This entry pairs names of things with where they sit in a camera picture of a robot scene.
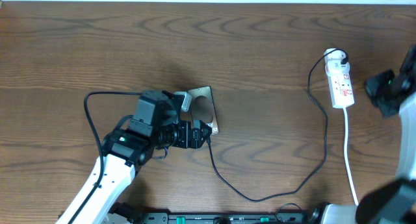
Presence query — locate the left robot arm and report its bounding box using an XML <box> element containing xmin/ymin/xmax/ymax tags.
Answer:
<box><xmin>58</xmin><ymin>90</ymin><xmax>212</xmax><ymax>223</ymax></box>

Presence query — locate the black USB charging cable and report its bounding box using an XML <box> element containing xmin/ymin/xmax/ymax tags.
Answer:
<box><xmin>205</xmin><ymin>48</ymin><xmax>350</xmax><ymax>203</ymax></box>

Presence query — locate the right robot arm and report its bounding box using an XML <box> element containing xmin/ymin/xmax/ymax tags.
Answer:
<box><xmin>302</xmin><ymin>45</ymin><xmax>415</xmax><ymax>223</ymax></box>

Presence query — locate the white power strip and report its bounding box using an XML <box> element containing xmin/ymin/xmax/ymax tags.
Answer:
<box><xmin>325</xmin><ymin>60</ymin><xmax>355</xmax><ymax>109</ymax></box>

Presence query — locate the white USB charger plug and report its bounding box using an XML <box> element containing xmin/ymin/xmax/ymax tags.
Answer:
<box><xmin>324</xmin><ymin>48</ymin><xmax>349</xmax><ymax>65</ymax></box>

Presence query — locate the left camera black cable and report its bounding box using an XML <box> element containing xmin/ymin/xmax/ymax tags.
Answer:
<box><xmin>66</xmin><ymin>91</ymin><xmax>144</xmax><ymax>224</ymax></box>

